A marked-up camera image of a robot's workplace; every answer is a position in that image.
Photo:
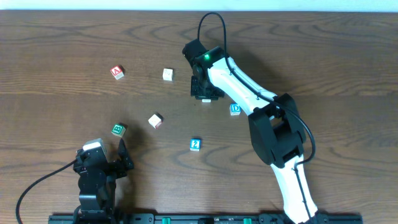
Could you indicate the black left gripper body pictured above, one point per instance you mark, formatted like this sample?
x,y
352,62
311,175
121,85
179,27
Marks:
x,y
109,166

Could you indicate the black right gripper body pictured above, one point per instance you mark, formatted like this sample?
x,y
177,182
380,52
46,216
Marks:
x,y
206,93

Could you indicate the blue number 2 block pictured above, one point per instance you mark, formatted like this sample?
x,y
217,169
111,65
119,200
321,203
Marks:
x,y
195,144

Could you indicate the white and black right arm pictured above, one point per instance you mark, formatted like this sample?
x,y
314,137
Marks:
x,y
276,129

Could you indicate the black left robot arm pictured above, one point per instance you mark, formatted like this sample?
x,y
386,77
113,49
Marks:
x,y
97,181

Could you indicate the green letter B block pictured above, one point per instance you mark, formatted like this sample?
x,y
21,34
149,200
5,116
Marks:
x,y
118,130

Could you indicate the plain white wooden block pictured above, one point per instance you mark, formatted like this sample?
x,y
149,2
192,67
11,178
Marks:
x,y
168,74

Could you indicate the blue letter D block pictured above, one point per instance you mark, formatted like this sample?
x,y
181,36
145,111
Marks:
x,y
234,109

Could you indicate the white block with red side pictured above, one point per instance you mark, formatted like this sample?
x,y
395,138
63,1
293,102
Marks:
x,y
155,120

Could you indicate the red letter A block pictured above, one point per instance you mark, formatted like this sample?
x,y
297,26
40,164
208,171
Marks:
x,y
117,72

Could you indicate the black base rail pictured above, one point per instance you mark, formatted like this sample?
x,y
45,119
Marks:
x,y
265,218

